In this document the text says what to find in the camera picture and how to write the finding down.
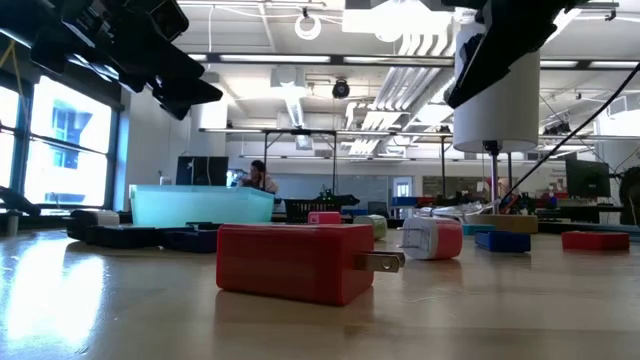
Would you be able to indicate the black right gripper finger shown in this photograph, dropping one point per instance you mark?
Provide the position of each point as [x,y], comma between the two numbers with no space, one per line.
[495,55]

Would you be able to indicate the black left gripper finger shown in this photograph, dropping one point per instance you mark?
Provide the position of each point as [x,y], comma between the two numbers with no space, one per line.
[185,95]
[160,62]

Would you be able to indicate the purple usb tester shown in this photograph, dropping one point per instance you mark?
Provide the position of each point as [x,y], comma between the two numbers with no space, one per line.
[187,241]

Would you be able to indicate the red cube charger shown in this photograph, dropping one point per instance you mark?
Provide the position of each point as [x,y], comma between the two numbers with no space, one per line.
[324,218]

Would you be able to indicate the red white plug charger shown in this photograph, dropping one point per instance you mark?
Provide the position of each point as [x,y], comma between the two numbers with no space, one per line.
[440,239]

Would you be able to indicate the green white plug charger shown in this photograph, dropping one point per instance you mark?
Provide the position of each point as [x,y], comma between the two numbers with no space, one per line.
[372,226]

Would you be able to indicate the red device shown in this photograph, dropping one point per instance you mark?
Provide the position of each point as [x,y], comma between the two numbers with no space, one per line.
[595,241]

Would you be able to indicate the white cylinder shade table lamp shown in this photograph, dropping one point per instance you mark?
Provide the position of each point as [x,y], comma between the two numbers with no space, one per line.
[510,115]

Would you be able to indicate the black computer monitor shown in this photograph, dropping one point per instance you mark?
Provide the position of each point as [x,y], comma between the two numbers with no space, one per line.
[200,170]
[587,177]

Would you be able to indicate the long ceiling light bar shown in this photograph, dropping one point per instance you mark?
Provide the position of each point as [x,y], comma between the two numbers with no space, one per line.
[275,58]

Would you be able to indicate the white ceiling ducts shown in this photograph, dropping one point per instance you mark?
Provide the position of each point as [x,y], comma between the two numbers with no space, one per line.
[400,85]

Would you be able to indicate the person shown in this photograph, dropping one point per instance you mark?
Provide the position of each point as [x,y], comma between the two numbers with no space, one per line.
[259,175]

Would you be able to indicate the teal translucent plastic tray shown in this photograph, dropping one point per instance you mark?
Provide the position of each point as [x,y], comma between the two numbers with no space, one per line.
[200,205]

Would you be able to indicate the large window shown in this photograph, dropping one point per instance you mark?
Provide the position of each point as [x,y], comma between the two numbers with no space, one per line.
[75,165]

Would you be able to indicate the black white plug charger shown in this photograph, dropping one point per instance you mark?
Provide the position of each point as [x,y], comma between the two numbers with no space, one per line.
[100,218]

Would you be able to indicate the small black basket bin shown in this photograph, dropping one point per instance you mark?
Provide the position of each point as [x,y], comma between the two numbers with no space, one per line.
[300,210]

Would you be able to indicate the teal flat device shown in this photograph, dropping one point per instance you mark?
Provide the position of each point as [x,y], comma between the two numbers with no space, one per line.
[470,229]

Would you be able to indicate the blue usb tester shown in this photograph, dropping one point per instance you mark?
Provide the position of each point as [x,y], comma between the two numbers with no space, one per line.
[502,242]

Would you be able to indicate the large red plug charger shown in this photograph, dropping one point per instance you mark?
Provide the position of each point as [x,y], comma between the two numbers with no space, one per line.
[295,262]

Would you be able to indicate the black background rig frame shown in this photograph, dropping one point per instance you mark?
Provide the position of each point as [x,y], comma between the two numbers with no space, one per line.
[300,131]

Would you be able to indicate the black ceiling camera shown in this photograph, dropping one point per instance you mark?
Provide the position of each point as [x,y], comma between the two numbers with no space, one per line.
[341,89]

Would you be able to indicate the black aluminium table frame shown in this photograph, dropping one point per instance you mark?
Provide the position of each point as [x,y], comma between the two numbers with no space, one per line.
[575,227]

